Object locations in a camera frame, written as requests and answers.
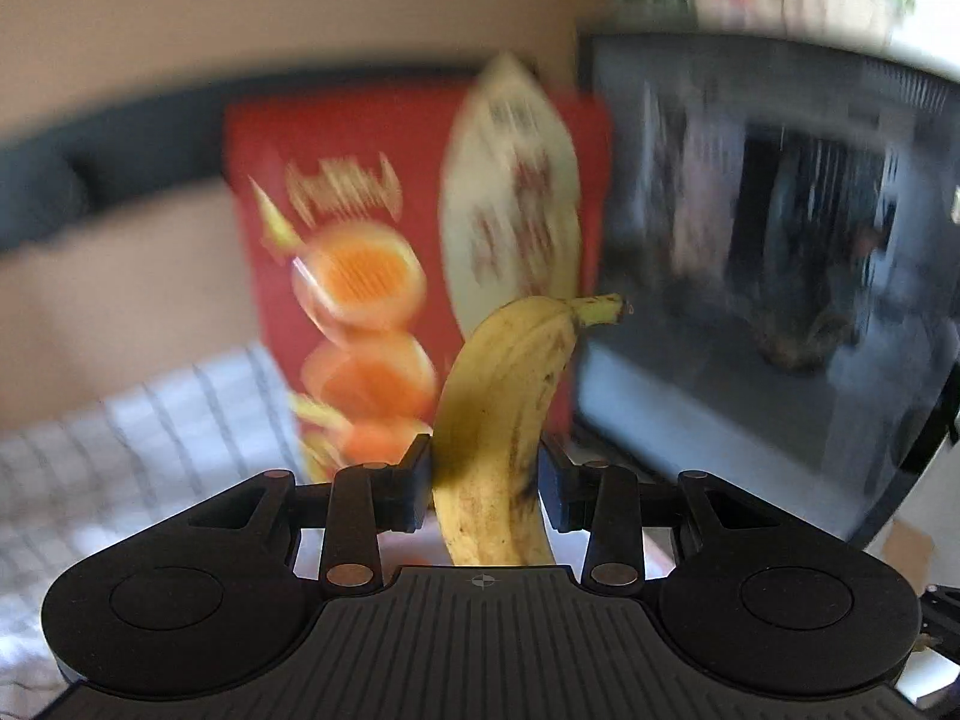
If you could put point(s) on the yellow banana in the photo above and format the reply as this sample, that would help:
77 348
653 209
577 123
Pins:
487 427

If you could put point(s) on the white oven with glass door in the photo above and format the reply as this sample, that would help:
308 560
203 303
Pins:
783 219

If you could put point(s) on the pink white shallow box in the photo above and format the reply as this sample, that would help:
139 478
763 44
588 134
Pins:
425 547

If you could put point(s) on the white black-grid tablecloth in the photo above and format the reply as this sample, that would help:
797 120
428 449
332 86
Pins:
75 484

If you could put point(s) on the dark grey wall power strip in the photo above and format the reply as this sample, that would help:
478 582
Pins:
91 162

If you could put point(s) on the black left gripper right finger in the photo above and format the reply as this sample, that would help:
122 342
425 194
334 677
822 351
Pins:
604 501

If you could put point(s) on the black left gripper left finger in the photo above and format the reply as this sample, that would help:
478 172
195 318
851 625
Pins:
365 501

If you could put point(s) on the red quail egg bag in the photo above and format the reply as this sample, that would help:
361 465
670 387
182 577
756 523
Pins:
384 221

